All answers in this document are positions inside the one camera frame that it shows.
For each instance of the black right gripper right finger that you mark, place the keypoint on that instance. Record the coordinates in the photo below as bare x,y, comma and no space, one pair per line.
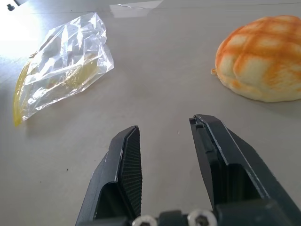
235,150

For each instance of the clear plastic bag yellow strip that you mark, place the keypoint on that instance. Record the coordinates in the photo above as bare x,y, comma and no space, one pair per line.
70,49

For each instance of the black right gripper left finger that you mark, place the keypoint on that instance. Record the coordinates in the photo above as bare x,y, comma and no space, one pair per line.
110,164

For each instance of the round orange-checked bread bun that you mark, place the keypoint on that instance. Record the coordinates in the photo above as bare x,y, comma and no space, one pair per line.
261,58

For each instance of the small black object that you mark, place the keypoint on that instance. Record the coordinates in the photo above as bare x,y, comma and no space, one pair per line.
10,7

